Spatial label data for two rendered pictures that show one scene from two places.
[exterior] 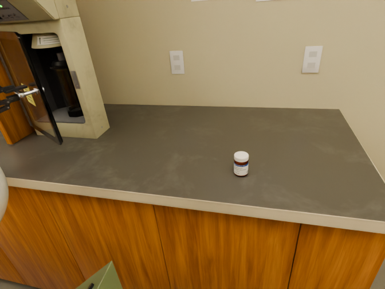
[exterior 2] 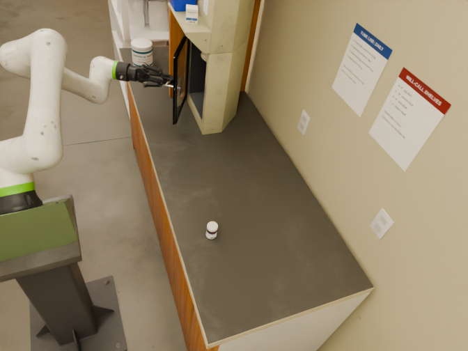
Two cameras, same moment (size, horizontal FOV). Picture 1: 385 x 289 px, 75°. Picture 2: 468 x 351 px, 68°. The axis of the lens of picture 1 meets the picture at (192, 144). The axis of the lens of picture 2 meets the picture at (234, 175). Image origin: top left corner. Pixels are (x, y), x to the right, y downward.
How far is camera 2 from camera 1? 106 cm
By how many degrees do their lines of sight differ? 38
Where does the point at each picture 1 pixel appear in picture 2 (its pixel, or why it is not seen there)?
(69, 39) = (211, 67)
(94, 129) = (203, 128)
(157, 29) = (305, 86)
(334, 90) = (384, 269)
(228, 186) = (193, 232)
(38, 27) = not seen: hidden behind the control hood
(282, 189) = (206, 264)
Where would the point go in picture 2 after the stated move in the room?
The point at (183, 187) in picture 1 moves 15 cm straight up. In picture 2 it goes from (177, 209) to (178, 186)
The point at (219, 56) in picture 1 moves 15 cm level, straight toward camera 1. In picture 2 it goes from (328, 147) to (302, 156)
